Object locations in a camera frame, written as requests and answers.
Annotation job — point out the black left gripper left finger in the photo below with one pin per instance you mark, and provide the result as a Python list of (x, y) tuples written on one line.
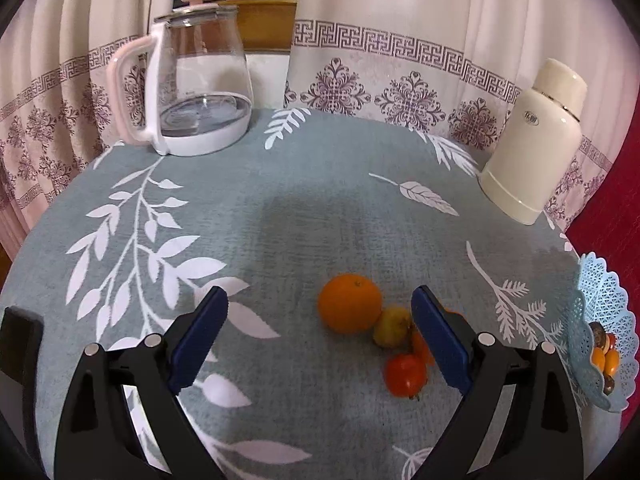
[(96, 437)]

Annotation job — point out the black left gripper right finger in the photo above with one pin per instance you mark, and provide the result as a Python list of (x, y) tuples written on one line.
[(517, 418)]

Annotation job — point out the small orange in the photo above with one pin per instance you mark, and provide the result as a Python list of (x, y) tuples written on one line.
[(612, 362), (422, 347)]

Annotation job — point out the brown passion fruit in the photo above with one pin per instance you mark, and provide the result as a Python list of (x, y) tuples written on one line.
[(599, 335)]

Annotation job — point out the large orange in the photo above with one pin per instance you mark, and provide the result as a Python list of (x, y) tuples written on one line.
[(349, 304)]

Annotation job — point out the small orange top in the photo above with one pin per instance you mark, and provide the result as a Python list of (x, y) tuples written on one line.
[(422, 347)]

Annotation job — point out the light blue fruit basket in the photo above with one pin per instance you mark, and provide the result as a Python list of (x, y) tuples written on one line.
[(600, 297)]

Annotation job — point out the black smartphone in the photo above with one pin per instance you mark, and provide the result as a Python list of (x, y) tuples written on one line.
[(21, 336)]

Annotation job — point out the small red-orange fruit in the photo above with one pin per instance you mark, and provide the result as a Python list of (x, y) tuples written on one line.
[(405, 375)]

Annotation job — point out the small yellow-green fruit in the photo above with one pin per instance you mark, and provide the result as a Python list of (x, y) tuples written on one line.
[(393, 327)]

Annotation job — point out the red cloth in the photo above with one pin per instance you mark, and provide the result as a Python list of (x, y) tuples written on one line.
[(609, 223)]

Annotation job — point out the cream thermos flask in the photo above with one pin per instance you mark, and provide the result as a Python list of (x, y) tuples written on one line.
[(539, 141)]

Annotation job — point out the grey leaf-patterned tablecloth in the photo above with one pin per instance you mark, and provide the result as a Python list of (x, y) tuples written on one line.
[(136, 238)]

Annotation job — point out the left patterned curtain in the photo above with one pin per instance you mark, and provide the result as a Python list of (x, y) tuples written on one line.
[(56, 116)]

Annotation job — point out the patterned curtain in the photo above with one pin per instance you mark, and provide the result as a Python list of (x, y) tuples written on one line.
[(455, 68), (56, 116)]

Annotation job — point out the right patterned curtain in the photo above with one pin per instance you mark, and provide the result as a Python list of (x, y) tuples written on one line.
[(455, 68)]

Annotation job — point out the wooden windowsill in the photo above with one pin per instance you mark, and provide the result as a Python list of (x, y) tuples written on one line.
[(265, 26)]

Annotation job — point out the glass kettle pink handle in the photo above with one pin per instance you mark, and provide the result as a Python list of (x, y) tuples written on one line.
[(197, 96)]

